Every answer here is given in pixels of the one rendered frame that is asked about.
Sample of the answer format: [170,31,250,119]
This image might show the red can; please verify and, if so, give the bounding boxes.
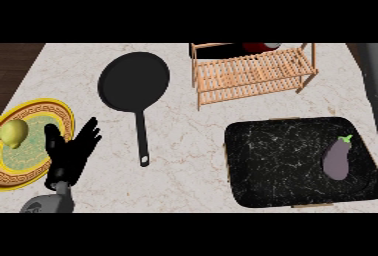
[241,42,284,54]

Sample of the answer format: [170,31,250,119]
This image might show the yellow patterned plate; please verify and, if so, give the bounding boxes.
[0,97,77,193]

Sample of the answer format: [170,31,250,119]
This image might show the yellow-green lemon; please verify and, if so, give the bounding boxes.
[0,119,30,150]

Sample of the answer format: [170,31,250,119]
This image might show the black frying pan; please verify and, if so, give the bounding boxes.
[96,51,171,168]

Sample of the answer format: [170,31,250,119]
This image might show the dark grey appliance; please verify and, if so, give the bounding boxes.
[356,42,378,131]

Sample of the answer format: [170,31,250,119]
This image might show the black marble tray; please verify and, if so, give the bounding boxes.
[223,116,378,210]

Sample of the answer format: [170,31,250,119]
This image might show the wooden tiered shelf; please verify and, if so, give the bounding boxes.
[189,42,321,112]

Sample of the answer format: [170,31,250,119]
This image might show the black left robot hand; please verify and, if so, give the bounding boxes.
[43,116,104,192]

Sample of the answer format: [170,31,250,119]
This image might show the purple eggplant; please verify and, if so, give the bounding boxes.
[321,134,355,182]

